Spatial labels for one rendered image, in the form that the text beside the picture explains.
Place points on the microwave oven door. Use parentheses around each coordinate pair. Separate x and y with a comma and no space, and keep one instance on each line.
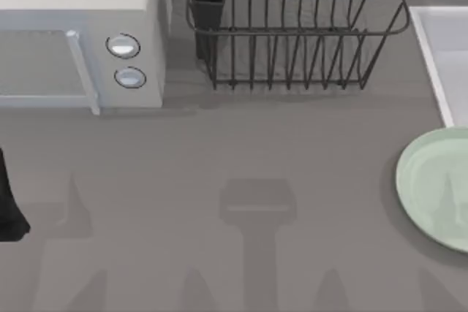
(36,63)

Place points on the white sink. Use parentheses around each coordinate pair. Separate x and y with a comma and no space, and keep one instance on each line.
(444,52)

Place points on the pale green plate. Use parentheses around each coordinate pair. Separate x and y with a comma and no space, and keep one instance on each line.
(431,188)

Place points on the round microwave knob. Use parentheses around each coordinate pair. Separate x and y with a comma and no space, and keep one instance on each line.
(123,46)
(129,77)

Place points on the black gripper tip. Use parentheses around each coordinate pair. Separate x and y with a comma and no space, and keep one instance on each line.
(7,209)

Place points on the black cutlery holder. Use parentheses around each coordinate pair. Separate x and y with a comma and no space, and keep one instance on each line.
(208,5)

